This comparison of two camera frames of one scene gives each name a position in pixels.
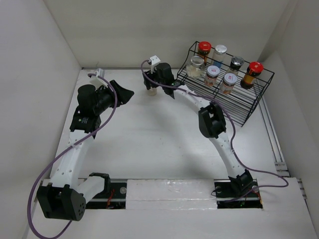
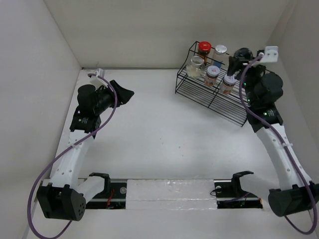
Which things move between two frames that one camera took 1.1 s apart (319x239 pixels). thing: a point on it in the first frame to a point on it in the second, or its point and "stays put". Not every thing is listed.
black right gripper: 146,82 to 234,64
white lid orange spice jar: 212,73 stays put
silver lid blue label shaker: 219,55 stays put
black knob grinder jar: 152,91 to 244,54
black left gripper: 123,95 stays put
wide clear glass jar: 195,68 stays put
